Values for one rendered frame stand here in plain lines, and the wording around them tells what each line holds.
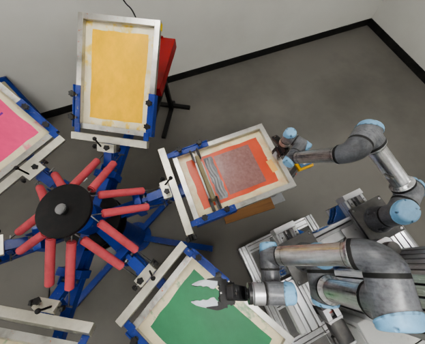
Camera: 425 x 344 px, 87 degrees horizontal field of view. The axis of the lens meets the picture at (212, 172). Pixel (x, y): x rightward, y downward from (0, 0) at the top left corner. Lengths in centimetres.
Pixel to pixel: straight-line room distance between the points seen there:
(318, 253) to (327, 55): 379
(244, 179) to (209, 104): 180
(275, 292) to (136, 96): 151
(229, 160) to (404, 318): 133
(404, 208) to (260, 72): 287
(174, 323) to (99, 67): 180
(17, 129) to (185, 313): 171
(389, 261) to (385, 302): 11
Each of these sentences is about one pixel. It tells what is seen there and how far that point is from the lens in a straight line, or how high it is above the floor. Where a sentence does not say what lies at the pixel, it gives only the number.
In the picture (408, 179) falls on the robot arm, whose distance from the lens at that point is 149.
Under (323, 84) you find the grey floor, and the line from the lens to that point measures 390.
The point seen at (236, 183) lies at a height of 96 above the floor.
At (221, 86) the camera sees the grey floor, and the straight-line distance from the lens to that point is 353.
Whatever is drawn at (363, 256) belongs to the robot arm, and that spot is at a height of 186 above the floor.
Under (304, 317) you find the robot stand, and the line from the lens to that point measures 150.
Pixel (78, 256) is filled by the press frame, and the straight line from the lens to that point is 176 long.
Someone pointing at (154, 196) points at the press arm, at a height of 104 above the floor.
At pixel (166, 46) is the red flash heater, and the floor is 110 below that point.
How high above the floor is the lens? 255
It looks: 67 degrees down
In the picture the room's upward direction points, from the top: straight up
